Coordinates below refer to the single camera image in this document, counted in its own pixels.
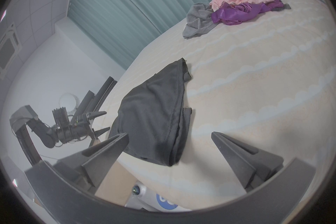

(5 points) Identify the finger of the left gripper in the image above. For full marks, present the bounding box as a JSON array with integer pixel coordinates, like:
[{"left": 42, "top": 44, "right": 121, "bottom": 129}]
[
  {"left": 87, "top": 111, "right": 107, "bottom": 119},
  {"left": 92, "top": 127, "right": 111, "bottom": 138}
]

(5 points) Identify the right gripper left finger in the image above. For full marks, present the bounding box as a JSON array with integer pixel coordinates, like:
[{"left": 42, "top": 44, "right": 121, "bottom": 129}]
[{"left": 54, "top": 133, "right": 130, "bottom": 193}]

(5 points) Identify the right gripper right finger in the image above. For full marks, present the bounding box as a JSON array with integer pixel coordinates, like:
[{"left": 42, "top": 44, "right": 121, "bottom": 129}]
[{"left": 211, "top": 132, "right": 285, "bottom": 189}]

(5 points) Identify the black T-shirt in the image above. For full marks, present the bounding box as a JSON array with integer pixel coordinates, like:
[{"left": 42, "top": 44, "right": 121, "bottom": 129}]
[{"left": 108, "top": 58, "right": 194, "bottom": 167}]

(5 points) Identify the bed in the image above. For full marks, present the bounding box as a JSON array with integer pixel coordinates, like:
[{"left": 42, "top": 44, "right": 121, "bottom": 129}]
[{"left": 96, "top": 0, "right": 336, "bottom": 212}]

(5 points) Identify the grey garment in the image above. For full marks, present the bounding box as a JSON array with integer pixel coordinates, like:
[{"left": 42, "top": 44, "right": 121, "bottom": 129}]
[{"left": 182, "top": 2, "right": 219, "bottom": 40}]

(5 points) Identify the purple garment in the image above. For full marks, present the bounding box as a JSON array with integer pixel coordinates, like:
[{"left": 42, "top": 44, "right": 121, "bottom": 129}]
[{"left": 211, "top": 0, "right": 292, "bottom": 26}]

